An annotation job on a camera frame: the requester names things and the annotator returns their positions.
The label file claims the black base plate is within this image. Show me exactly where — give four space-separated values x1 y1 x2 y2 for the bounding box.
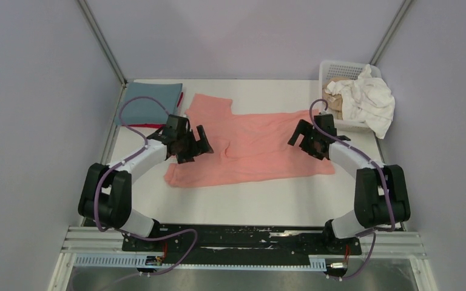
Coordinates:
122 223 362 267

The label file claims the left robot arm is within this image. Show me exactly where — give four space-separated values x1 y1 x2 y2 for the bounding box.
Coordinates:
78 115 213 251

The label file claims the white crumpled t-shirt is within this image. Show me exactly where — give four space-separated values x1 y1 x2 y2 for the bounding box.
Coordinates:
323 64 396 140

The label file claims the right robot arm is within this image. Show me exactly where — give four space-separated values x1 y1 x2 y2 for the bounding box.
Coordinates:
288 113 411 253

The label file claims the folded red t-shirt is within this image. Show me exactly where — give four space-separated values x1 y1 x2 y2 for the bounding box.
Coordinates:
122 92 184 129

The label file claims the folded grey-blue t-shirt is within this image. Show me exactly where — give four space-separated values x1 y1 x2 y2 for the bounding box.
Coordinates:
114 82 183 128

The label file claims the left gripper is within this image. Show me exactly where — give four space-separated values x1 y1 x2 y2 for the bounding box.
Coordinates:
177 125 214 164

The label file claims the white plastic laundry basket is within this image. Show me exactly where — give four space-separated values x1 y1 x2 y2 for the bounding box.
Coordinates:
318 60 372 133

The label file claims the beige crumpled t-shirt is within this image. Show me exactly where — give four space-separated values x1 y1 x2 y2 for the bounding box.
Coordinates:
322 76 354 121

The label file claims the salmon pink t-shirt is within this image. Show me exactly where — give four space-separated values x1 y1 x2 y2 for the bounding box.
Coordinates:
164 94 335 188

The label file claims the white slotted cable duct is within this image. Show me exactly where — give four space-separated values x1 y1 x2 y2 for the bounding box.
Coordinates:
74 253 327 272

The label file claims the aluminium frame rail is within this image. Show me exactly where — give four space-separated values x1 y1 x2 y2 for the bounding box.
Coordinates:
61 227 124 254

